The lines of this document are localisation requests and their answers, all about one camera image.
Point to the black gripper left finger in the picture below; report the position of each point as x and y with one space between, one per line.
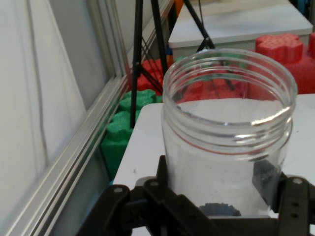
172 211

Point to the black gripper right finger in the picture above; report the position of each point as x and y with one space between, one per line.
295 209

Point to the black seeds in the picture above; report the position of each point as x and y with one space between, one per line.
219 210

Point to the clear plastic jar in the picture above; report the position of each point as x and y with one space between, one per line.
209 159

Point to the green foam block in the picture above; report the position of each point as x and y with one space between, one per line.
115 137

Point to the large red foam block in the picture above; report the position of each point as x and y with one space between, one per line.
278 49

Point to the black tripod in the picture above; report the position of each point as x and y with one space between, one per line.
136 49

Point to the white side table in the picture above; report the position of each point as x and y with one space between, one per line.
246 24

